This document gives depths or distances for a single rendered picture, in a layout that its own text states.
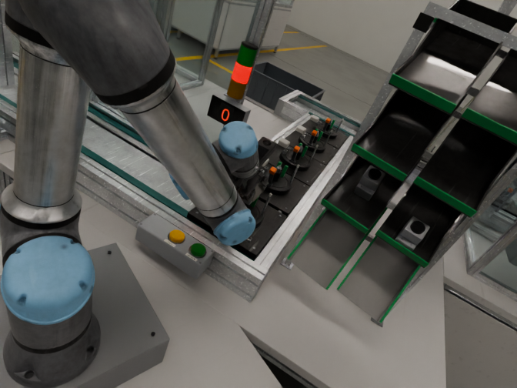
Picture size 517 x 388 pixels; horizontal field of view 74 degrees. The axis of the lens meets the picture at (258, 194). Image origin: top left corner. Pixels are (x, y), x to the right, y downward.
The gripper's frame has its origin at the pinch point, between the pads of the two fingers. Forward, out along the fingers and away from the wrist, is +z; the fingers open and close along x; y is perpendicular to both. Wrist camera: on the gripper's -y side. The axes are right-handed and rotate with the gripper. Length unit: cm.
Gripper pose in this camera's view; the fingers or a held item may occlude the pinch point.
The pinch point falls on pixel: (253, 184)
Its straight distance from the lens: 101.2
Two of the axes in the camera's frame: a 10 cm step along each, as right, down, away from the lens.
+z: 0.4, 2.9, 9.5
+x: 8.5, 4.9, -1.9
